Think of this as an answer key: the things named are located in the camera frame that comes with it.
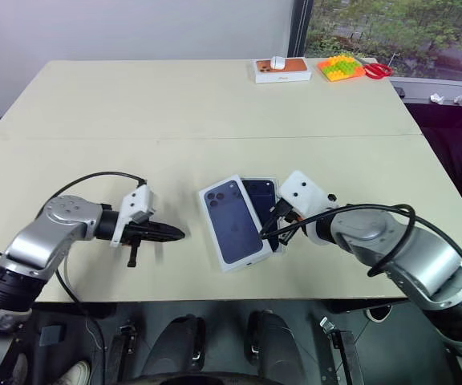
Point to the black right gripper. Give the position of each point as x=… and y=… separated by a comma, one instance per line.
x=284, y=211

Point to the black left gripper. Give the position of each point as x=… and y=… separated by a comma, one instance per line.
x=139, y=232

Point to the dark blue smartphone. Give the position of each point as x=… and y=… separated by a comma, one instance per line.
x=261, y=198
x=277, y=246

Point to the white phone box lid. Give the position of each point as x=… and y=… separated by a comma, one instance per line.
x=233, y=224

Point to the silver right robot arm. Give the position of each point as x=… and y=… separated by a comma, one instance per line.
x=415, y=256

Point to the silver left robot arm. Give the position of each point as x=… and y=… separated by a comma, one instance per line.
x=50, y=228

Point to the orange phone box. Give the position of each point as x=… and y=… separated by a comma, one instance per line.
x=291, y=74

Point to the dark rounded robot leg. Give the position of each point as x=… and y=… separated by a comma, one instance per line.
x=273, y=341
x=177, y=345

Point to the white shoe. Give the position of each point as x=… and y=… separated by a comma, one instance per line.
x=74, y=373

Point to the white earbuds case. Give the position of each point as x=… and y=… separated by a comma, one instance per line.
x=277, y=62

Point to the colourful building block stack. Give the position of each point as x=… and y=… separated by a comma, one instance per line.
x=341, y=68

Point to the red scissors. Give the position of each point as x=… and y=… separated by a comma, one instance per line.
x=377, y=71

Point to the person's dark trousers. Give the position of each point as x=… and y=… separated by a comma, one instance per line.
x=455, y=152

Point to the grey window sill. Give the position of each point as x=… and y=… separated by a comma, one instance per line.
x=419, y=86

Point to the crumpled white paper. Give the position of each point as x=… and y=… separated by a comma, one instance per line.
x=459, y=100
x=436, y=97

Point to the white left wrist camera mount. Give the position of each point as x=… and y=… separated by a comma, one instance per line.
x=136, y=202

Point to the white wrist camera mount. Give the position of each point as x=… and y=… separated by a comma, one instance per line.
x=303, y=192
x=136, y=202

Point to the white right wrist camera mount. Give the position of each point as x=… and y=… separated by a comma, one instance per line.
x=303, y=192

